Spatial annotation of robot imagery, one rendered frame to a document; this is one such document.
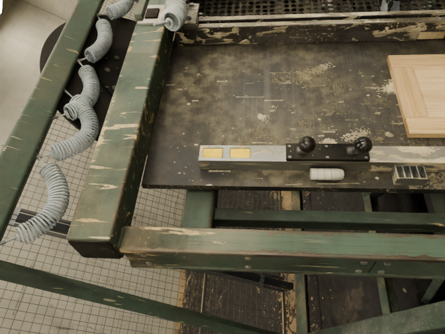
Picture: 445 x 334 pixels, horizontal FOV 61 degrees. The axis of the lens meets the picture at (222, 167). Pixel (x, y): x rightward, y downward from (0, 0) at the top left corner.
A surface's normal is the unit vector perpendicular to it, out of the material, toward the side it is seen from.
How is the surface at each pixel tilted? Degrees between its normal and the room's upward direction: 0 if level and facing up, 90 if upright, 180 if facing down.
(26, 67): 90
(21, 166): 90
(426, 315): 0
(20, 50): 90
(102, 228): 58
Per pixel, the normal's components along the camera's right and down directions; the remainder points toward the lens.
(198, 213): -0.07, -0.58
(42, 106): 0.47, -0.48
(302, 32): -0.07, 0.82
